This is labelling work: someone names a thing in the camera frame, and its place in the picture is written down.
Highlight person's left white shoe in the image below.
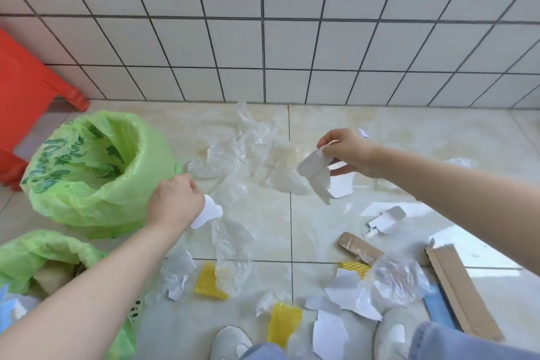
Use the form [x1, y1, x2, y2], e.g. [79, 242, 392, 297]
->
[209, 326, 254, 360]

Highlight person's right leg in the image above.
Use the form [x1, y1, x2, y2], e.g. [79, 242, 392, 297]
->
[409, 321, 540, 360]

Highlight red plastic stool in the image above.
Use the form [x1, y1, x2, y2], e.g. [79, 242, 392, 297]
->
[0, 28, 91, 192]

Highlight brown cardboard pieces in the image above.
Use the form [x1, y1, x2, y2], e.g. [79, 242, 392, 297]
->
[339, 232, 385, 267]

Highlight yellow foam net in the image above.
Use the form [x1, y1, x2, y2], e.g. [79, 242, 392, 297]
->
[193, 262, 230, 300]
[266, 303, 303, 350]
[339, 262, 372, 280]

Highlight person's left forearm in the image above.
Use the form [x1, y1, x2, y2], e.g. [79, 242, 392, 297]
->
[0, 220, 186, 360]

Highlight white paper scraps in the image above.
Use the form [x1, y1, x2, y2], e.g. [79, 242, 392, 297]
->
[162, 157, 478, 360]

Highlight person's left leg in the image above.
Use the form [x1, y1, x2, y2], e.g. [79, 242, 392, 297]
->
[238, 343, 287, 360]

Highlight person's right forearm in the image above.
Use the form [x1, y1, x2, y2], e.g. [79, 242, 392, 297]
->
[371, 146, 540, 276]

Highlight clear plastic film scraps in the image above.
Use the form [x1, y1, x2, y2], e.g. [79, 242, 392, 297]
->
[185, 101, 431, 318]

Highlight person's right hand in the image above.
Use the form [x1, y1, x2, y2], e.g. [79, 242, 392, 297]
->
[316, 127, 380, 179]

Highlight person's white shoe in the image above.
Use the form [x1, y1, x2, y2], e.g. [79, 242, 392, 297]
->
[373, 307, 419, 360]
[209, 326, 254, 360]

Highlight long cardboard box strip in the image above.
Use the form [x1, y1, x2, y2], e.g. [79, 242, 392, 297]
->
[425, 244, 505, 343]

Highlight person's left hand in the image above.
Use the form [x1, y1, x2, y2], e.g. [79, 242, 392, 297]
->
[145, 173, 206, 234]

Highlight person's leg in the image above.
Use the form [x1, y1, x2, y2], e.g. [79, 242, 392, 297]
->
[409, 321, 540, 360]
[238, 343, 287, 360]

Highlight person's right white shoe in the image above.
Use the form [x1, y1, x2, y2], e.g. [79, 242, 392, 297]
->
[373, 307, 419, 360]

